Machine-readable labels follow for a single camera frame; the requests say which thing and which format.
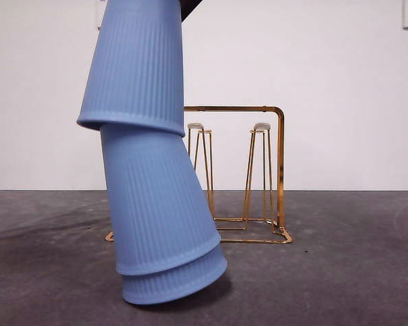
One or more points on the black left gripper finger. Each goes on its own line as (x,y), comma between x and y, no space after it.
(187,5)

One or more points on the blue ribbed plastic cup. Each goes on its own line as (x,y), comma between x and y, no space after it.
(139,68)
(177,282)
(156,203)

